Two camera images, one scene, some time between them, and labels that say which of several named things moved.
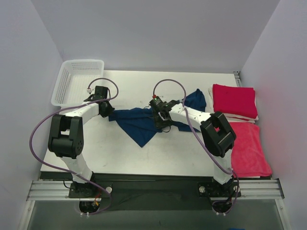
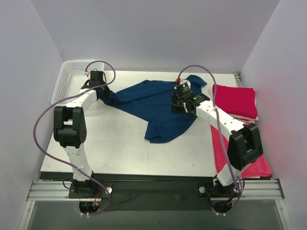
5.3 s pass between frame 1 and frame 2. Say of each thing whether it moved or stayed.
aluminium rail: stayed
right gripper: moved
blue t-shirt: moved
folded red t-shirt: stayed
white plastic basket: stayed
